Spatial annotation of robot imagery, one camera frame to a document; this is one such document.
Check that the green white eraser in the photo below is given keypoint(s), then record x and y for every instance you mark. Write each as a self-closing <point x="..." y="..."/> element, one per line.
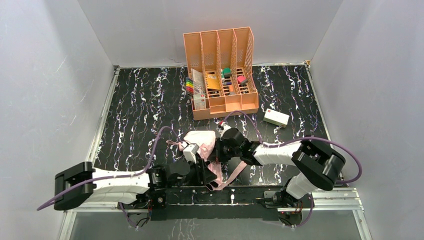
<point x="226" y="72"/>

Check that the white green small box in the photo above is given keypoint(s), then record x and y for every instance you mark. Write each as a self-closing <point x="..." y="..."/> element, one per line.
<point x="275" y="117"/>

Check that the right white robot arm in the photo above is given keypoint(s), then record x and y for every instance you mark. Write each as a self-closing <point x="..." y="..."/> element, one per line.
<point x="318" y="163"/>

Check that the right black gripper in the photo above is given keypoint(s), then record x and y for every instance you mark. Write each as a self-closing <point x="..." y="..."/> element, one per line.
<point x="220" y="155"/>

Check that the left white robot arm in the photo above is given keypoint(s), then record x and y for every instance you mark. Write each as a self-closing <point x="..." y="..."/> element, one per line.
<point x="83" y="183"/>

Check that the orange plastic desk organizer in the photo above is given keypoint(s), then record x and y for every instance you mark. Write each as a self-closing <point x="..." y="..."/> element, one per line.
<point x="210" y="52"/>

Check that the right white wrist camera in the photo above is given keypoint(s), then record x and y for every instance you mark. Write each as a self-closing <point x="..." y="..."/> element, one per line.
<point x="223" y="127"/>

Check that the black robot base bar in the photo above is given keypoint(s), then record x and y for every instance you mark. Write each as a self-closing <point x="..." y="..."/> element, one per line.
<point x="233" y="202"/>

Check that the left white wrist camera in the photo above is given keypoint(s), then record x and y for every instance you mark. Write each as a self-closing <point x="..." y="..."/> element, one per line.
<point x="190" y="152"/>

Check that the white red box in organizer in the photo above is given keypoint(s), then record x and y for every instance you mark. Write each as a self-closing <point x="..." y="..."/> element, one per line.
<point x="199" y="102"/>

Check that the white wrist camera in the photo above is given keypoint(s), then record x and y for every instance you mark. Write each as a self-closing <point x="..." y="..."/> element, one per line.
<point x="190" y="152"/>
<point x="223" y="127"/>

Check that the yellow spiral notebook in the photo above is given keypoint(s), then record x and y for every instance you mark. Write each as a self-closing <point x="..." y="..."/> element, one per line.
<point x="212" y="82"/>

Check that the black pink folding umbrella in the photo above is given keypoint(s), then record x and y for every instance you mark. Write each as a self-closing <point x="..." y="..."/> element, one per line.
<point x="206" y="139"/>

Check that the pink grey eraser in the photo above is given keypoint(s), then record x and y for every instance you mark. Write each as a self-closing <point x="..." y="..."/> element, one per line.
<point x="241" y="80"/>

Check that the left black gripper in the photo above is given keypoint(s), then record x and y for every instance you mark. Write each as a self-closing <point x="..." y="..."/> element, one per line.
<point x="204" y="170"/>

